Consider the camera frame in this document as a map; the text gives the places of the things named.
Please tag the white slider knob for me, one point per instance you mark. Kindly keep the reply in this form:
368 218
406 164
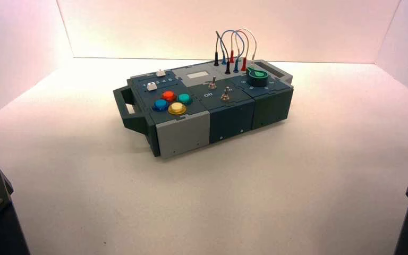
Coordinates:
151 86
160 73

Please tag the teal and grey control box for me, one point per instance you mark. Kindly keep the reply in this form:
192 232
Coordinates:
230 116

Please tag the yellow round push button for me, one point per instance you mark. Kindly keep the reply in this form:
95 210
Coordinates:
177 108

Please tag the teal round push button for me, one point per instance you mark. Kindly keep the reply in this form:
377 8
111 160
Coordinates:
184 99

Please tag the orange round push button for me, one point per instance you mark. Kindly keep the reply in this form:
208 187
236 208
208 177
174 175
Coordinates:
168 95

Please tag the blue round push button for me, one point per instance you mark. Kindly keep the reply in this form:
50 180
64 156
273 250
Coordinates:
160 104

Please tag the green rotary knob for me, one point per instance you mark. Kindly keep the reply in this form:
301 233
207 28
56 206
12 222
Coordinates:
257 78

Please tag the metal toggle switch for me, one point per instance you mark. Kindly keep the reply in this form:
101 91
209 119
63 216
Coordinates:
212 84
226 96

